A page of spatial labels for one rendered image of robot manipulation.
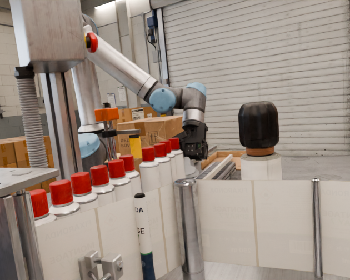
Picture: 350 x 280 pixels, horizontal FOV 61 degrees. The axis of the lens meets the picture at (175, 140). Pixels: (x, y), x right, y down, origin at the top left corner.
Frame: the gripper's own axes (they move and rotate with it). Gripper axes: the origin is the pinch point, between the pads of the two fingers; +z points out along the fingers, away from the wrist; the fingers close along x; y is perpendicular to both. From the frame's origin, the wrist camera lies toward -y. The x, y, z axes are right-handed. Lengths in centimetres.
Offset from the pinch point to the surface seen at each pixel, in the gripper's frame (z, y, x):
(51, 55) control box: -9, -2, -57
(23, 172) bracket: 15, 13, -68
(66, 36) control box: -13, 0, -57
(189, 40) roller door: -327, -147, 308
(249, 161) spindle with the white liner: 1.7, 26.8, -27.8
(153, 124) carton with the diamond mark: -27.7, -21.7, 13.9
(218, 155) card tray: -35, -11, 79
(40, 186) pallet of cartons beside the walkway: -33, -280, 193
